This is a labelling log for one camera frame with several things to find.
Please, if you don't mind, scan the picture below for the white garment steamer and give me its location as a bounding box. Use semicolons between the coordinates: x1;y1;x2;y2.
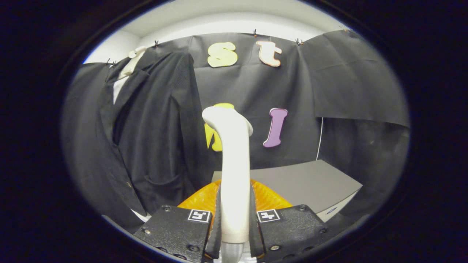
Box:
202;106;253;263

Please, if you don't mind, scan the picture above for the thin white wall cable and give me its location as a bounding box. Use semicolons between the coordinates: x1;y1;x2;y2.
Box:
316;117;324;160

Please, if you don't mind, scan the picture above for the cream clothes hanger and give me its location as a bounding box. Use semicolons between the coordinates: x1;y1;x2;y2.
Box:
116;46;147;80

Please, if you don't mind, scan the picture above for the black suit jacket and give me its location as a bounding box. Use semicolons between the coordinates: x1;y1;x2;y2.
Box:
96;50;205;223

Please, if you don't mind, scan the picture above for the grey cabinet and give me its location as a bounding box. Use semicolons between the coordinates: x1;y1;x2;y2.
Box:
211;159;363;222

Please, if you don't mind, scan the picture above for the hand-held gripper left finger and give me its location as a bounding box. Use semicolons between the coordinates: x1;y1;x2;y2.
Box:
133;181;222;263

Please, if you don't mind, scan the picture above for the black backdrop cloth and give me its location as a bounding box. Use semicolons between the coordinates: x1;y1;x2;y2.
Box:
61;29;410;234

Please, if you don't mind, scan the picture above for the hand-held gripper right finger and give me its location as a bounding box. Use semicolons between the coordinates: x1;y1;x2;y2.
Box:
250;179;329;263

